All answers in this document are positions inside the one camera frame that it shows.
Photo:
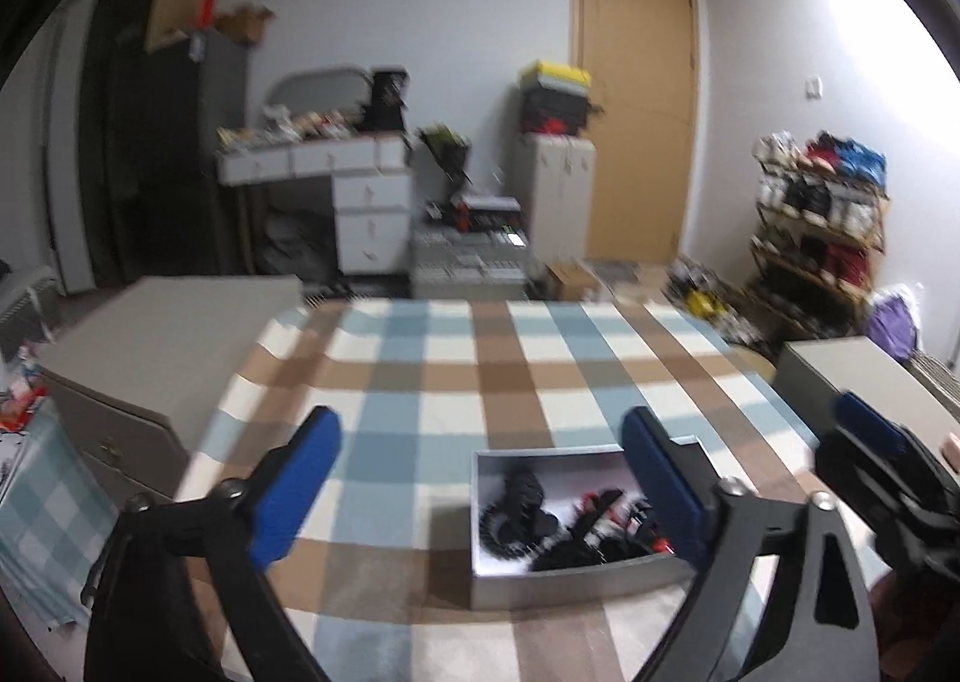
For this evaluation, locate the silver suitcase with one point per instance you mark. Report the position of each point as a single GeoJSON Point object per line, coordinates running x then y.
{"type": "Point", "coordinates": [469, 258]}

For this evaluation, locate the white dresser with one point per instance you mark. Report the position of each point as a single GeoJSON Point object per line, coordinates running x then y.
{"type": "Point", "coordinates": [352, 202]}

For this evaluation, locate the small pink item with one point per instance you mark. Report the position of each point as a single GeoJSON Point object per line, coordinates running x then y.
{"type": "Point", "coordinates": [954, 453]}

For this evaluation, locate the black hair claw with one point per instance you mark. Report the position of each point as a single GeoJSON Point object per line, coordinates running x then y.
{"type": "Point", "coordinates": [566, 554]}
{"type": "Point", "coordinates": [622, 528]}

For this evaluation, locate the checked tablecloth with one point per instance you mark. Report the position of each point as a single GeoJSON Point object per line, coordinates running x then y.
{"type": "Point", "coordinates": [450, 382]}

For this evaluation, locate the checked blanket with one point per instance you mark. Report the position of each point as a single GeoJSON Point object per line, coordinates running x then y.
{"type": "Point", "coordinates": [45, 517]}

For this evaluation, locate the open cardboard box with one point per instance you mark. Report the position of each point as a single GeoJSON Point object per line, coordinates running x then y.
{"type": "Point", "coordinates": [244, 22]}

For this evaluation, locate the white suitcase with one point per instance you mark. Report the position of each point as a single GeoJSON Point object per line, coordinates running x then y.
{"type": "Point", "coordinates": [556, 198]}

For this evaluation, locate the wooden door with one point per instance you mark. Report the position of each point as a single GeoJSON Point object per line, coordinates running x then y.
{"type": "Point", "coordinates": [634, 112]}

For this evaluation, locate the arched mirror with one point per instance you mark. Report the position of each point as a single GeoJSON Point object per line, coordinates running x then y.
{"type": "Point", "coordinates": [319, 93]}

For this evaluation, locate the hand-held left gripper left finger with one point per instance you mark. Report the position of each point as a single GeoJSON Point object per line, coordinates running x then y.
{"type": "Point", "coordinates": [289, 502]}

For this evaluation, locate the white light switch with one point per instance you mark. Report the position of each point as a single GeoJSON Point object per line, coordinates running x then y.
{"type": "Point", "coordinates": [814, 86]}

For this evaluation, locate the black paper bag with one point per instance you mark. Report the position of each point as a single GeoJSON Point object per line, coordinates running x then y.
{"type": "Point", "coordinates": [388, 101]}

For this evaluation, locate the grey cardboard box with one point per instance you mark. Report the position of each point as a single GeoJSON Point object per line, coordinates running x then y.
{"type": "Point", "coordinates": [540, 588]}

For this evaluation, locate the wooden shoe rack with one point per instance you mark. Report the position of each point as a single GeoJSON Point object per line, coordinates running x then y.
{"type": "Point", "coordinates": [817, 269]}

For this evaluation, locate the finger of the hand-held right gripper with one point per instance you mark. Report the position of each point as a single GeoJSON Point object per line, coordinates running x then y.
{"type": "Point", "coordinates": [870, 421]}

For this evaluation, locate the black and red box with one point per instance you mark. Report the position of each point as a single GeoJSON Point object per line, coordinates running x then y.
{"type": "Point", "coordinates": [487, 211]}

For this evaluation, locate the dark flower bouquet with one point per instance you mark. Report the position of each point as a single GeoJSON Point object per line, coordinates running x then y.
{"type": "Point", "coordinates": [446, 153]}

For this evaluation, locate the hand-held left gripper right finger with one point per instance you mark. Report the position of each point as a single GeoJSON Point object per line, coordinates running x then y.
{"type": "Point", "coordinates": [664, 494]}

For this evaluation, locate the purple bag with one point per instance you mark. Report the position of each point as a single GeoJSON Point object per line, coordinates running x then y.
{"type": "Point", "coordinates": [894, 328]}

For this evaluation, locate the dark wardrobe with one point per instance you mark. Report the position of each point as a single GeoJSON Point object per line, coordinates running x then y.
{"type": "Point", "coordinates": [150, 150]}

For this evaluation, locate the stack of storage boxes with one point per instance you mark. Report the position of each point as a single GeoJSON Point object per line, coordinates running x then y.
{"type": "Point", "coordinates": [555, 99]}

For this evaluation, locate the small cardboard box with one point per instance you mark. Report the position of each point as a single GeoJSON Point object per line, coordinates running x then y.
{"type": "Point", "coordinates": [574, 281]}

